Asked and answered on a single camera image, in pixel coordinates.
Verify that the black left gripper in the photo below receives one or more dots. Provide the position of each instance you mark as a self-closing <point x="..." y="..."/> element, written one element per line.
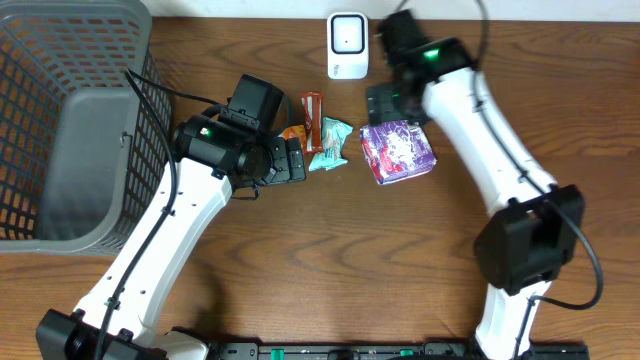
<point x="294" y="160"/>

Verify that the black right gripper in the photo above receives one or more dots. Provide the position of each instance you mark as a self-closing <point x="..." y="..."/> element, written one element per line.
<point x="383" y="105"/>

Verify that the orange Kleenex tissue pack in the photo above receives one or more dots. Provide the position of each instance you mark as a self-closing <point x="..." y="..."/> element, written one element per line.
<point x="295" y="132"/>

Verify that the purple red tissue pack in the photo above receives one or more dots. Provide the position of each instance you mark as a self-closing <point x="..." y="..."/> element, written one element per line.
<point x="396" y="151"/>

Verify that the green wet wipes packet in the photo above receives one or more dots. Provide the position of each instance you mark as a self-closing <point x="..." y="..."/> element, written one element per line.
<point x="334" y="135"/>

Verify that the red snack bar wrapper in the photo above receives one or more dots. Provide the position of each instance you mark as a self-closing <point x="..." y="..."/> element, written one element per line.
<point x="312" y="104"/>

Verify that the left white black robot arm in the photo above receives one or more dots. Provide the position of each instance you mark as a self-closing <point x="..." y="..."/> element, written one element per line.
<point x="118" y="318"/>

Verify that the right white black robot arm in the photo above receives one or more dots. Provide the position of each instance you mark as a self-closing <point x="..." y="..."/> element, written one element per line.
<point x="534" y="224"/>

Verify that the grey plastic mesh basket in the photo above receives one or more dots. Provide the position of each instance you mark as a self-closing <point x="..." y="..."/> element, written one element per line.
<point x="82" y="120"/>

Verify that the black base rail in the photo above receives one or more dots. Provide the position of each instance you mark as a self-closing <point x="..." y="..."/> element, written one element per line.
<point x="445" y="350"/>

